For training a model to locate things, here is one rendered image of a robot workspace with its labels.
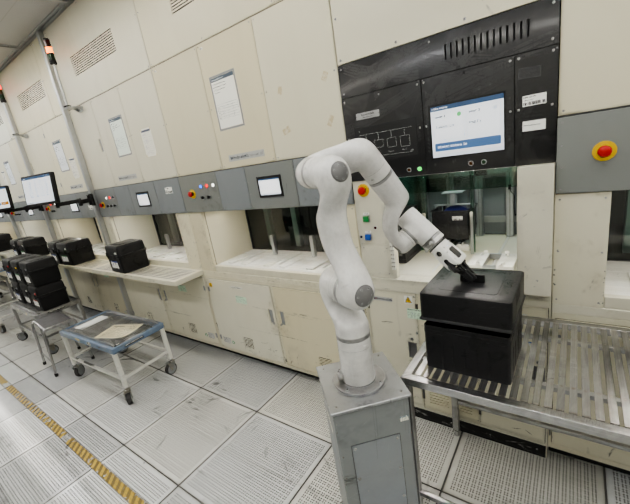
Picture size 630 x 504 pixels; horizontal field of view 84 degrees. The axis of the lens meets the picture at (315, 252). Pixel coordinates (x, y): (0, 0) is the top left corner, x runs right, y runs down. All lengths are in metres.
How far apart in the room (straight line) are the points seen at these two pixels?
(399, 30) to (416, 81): 0.22
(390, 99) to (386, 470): 1.51
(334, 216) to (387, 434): 0.77
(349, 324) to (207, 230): 1.85
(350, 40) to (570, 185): 1.11
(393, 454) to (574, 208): 1.13
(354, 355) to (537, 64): 1.22
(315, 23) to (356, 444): 1.82
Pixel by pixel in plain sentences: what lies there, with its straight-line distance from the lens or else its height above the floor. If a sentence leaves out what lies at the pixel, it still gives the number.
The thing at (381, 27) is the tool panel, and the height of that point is 2.05.
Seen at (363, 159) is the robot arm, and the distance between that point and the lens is 1.13.
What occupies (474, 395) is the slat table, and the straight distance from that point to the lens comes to 1.31.
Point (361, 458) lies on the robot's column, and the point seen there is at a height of 0.55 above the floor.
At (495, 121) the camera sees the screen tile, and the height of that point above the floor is 1.58.
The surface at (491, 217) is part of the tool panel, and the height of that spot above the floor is 0.99.
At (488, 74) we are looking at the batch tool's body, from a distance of 1.65.
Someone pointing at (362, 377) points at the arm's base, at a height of 0.81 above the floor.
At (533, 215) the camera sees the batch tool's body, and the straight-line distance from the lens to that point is 1.61.
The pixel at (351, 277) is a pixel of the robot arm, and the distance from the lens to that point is 1.09.
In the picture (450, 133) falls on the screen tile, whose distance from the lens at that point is 1.67.
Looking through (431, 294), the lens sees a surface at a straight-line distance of 1.26.
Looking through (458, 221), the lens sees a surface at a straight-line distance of 2.26.
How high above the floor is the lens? 1.57
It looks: 16 degrees down
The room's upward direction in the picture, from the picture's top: 9 degrees counter-clockwise
